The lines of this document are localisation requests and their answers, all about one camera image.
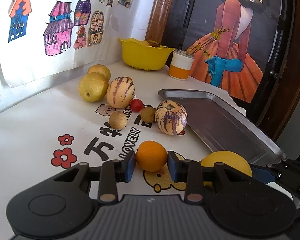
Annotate striped pepino melon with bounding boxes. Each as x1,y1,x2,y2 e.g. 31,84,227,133
106,76,135,109
155,100,187,135

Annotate brown longan fruit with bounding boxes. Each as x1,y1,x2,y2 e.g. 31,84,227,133
109,112,127,130
140,107,156,124

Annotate brown wooden door frame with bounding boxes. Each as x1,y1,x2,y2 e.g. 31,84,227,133
145,0,172,43

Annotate colourful houses drawing paper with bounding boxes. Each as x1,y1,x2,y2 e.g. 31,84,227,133
0,0,119,87

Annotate red cherry tomato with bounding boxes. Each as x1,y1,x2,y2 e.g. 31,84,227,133
130,99,144,112

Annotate orange white jar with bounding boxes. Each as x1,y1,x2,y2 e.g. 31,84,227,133
168,49,194,80

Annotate yellow pear front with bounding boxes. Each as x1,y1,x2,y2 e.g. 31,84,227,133
78,73,108,102

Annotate silver metal tray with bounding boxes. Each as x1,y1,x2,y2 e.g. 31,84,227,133
158,89,285,166

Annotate large yellow lemon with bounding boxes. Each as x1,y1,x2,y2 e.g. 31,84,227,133
200,150,253,188

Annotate yellow plastic bowl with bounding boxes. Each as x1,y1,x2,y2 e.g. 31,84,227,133
118,38,175,71

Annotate small orange mandarin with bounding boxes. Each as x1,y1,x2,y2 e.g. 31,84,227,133
135,140,168,172

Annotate yellow pear back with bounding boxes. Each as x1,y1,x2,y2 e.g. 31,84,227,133
87,64,111,81

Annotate yellow pear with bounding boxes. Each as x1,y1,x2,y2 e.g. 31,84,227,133
78,73,108,102
87,64,111,81

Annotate girl orange dress poster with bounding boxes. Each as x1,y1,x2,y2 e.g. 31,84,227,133
183,0,281,102

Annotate yellow flower twig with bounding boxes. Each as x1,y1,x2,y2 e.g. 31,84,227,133
185,27,230,59

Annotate fruits inside yellow bowl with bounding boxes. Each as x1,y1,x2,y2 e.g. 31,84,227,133
139,40,161,48

